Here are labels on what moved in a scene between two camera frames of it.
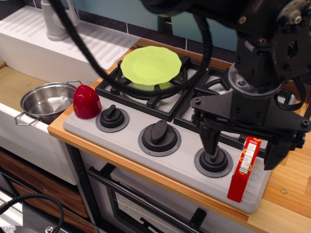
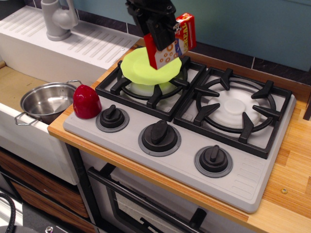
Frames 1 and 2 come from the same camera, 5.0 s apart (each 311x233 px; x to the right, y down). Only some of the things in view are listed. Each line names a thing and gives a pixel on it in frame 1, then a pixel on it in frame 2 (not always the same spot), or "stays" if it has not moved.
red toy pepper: (86, 103) stays
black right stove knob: (222, 166) stays
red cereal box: (249, 156) -> (185, 27)
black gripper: (258, 115) -> (162, 30)
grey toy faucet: (55, 30) stays
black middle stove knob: (159, 139) stays
